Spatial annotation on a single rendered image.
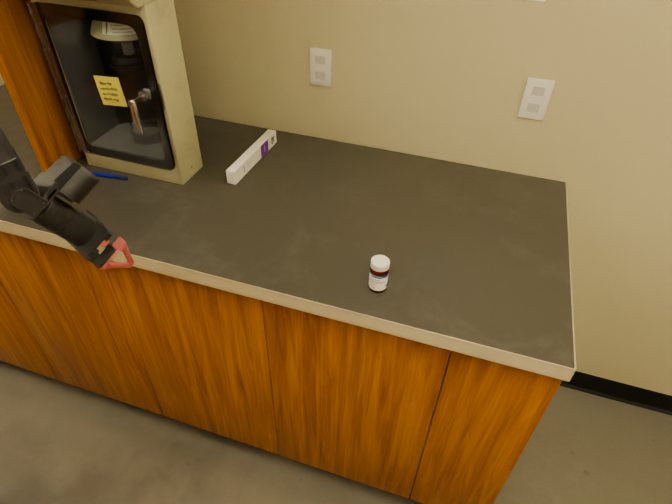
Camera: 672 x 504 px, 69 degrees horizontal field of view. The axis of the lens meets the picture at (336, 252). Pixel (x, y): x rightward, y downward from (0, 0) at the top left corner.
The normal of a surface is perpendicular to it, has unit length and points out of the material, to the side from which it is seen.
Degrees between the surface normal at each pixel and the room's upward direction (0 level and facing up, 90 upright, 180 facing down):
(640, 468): 0
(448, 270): 0
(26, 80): 90
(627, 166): 90
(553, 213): 0
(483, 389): 90
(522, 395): 90
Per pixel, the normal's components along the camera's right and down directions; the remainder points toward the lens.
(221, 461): 0.02, -0.76
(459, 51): -0.31, 0.62
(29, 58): 0.95, 0.22
